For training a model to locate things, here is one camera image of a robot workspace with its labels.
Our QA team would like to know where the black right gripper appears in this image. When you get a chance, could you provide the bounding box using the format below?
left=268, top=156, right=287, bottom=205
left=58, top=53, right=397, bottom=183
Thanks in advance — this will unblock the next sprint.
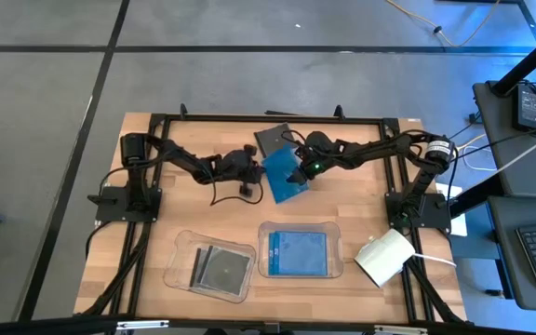
left=286, top=130, right=340, bottom=188

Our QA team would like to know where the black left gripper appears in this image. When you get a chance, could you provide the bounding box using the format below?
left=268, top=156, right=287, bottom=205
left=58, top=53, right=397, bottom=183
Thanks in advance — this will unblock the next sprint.
left=215, top=143, right=268, bottom=185

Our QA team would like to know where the clear plastic bin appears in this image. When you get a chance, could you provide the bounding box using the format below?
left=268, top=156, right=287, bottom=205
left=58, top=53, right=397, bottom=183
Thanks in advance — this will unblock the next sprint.
left=163, top=229, right=258, bottom=305
left=257, top=221, right=344, bottom=279

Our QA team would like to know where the white paper sheet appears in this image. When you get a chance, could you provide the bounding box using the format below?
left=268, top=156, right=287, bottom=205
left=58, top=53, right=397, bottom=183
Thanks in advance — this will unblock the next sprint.
left=435, top=181, right=468, bottom=237

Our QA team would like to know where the black support pole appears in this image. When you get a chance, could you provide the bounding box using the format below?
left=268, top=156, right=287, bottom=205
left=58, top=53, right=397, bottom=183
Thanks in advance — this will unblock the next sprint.
left=494, top=22, right=536, bottom=98
left=447, top=172, right=505, bottom=219

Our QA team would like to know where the grey desk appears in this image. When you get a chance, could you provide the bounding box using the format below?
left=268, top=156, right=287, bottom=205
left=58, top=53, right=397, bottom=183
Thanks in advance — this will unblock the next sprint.
left=472, top=80, right=536, bottom=199

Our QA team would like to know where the grey keyboard shelf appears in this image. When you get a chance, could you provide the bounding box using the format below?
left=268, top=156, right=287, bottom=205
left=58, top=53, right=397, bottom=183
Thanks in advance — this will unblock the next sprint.
left=487, top=194, right=536, bottom=313

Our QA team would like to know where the black power adapter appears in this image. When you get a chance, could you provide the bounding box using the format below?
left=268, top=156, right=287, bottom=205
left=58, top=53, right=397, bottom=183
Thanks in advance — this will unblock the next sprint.
left=512, top=82, right=536, bottom=134

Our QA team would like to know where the black rig beam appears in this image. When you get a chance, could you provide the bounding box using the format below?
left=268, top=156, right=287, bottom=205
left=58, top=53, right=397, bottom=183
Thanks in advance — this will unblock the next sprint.
left=0, top=314, right=536, bottom=335

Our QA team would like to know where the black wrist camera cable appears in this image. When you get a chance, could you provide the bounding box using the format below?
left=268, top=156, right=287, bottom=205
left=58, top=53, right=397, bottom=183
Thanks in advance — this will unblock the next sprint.
left=208, top=157, right=266, bottom=208

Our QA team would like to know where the black aluminium table frame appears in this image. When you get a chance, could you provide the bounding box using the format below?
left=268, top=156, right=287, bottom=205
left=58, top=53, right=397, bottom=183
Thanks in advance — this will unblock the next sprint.
left=74, top=102, right=467, bottom=327

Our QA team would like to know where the white cylindrical camera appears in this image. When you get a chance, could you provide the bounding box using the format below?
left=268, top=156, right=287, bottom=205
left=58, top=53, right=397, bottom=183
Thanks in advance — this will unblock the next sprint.
left=354, top=227, right=417, bottom=288

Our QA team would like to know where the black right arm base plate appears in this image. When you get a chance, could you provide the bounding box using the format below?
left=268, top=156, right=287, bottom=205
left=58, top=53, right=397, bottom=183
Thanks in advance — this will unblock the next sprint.
left=385, top=191, right=453, bottom=232

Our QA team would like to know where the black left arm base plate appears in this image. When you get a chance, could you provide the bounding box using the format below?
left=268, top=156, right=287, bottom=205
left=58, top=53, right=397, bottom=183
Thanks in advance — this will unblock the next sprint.
left=88, top=185, right=162, bottom=223

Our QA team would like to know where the white camera cable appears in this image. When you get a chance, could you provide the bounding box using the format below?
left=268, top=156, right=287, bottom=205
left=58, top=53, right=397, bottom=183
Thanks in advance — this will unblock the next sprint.
left=410, top=253, right=458, bottom=269

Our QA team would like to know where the white floor cable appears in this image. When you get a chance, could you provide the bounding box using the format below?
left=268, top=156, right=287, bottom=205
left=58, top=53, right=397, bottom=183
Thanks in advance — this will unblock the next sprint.
left=462, top=144, right=498, bottom=173

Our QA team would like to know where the black cable bundle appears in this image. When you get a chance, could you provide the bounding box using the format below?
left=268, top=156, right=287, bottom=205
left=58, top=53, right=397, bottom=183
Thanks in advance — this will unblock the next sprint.
left=81, top=221, right=153, bottom=317
left=402, top=258, right=465, bottom=325

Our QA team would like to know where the silver metal bracket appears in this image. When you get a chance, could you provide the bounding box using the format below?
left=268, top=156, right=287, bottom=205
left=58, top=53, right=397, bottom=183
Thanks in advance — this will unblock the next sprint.
left=372, top=324, right=430, bottom=335
left=115, top=319, right=170, bottom=331

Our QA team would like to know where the yellow floor cable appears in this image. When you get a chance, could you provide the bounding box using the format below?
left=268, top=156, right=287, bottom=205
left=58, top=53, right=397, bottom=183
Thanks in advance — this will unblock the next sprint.
left=385, top=0, right=502, bottom=47

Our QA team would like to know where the white desk cable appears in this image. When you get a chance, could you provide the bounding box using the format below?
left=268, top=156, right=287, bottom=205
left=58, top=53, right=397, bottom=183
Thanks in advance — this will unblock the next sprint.
left=479, top=124, right=536, bottom=183

